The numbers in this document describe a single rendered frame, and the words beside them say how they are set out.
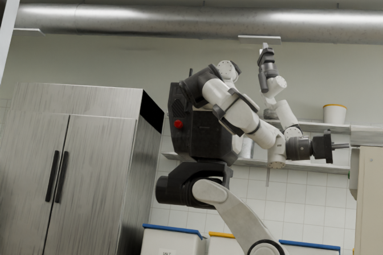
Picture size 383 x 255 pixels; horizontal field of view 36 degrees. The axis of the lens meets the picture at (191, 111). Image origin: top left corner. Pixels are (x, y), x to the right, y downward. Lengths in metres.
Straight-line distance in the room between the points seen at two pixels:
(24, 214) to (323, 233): 2.92
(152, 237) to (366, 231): 3.90
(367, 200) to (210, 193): 0.62
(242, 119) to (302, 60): 4.60
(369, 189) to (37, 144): 4.45
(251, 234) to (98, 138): 3.68
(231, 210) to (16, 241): 3.90
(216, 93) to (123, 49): 5.03
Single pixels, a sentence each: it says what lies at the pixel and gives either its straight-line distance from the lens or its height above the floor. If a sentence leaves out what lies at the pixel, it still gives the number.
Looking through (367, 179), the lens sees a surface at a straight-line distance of 1.96.
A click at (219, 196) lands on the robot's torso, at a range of 2.24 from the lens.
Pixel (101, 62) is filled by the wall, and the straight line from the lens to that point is 7.06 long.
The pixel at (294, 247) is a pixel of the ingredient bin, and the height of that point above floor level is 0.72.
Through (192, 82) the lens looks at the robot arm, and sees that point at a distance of 2.18.
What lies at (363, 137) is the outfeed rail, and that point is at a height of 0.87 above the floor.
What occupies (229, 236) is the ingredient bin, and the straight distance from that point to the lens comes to 5.48.
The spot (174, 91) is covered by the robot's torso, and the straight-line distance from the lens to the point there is 2.39.
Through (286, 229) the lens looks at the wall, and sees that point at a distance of 6.12.
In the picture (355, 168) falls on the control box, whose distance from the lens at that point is 2.02.
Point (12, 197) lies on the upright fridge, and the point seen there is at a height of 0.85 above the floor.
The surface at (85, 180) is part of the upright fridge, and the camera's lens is 5.70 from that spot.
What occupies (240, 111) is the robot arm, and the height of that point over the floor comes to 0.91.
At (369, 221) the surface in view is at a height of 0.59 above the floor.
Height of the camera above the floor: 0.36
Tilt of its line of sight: 15 degrees up
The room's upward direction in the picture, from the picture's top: 8 degrees clockwise
